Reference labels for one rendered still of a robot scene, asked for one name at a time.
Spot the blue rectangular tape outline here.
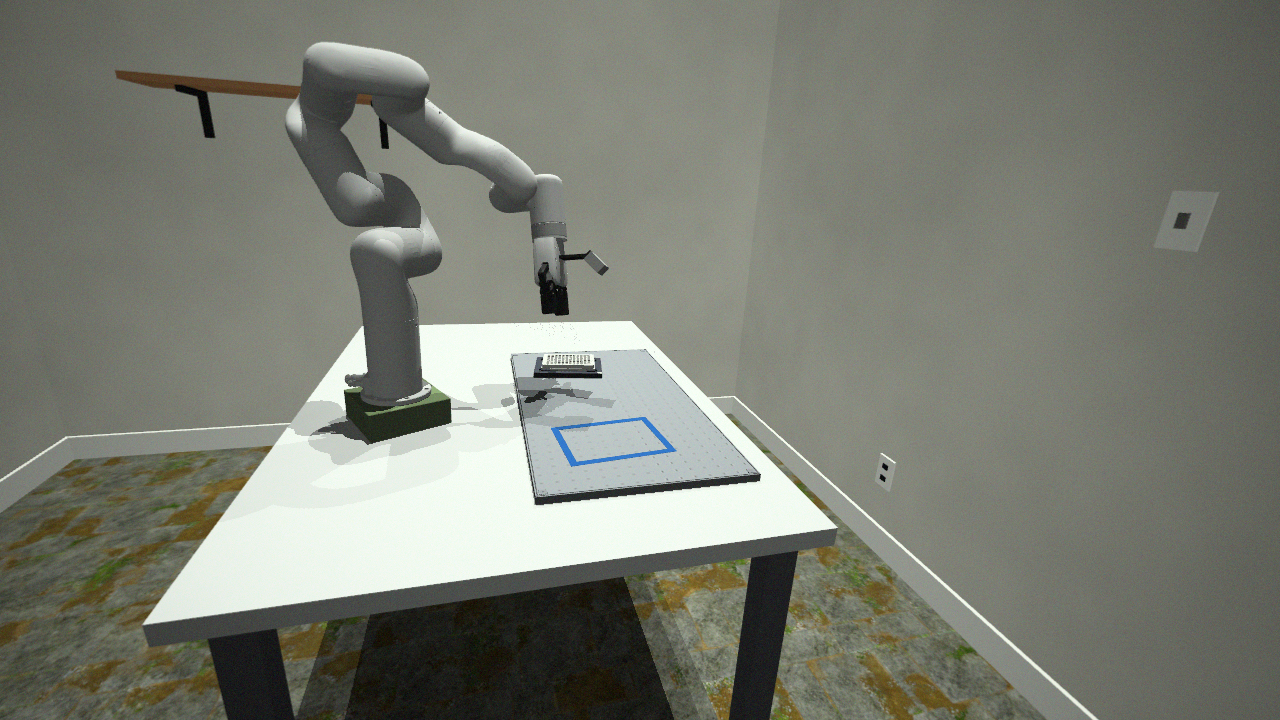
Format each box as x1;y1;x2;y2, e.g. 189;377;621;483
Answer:
550;416;676;468

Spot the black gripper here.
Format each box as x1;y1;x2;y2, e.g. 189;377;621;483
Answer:
532;234;570;316

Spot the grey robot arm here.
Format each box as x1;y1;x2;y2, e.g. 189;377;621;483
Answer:
285;42;567;406

